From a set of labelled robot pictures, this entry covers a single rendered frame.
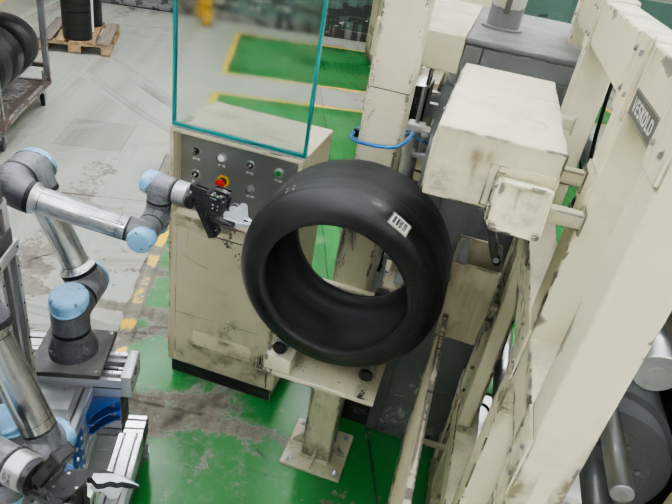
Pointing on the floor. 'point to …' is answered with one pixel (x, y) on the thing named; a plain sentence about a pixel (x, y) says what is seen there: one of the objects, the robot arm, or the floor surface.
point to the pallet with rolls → (82, 27)
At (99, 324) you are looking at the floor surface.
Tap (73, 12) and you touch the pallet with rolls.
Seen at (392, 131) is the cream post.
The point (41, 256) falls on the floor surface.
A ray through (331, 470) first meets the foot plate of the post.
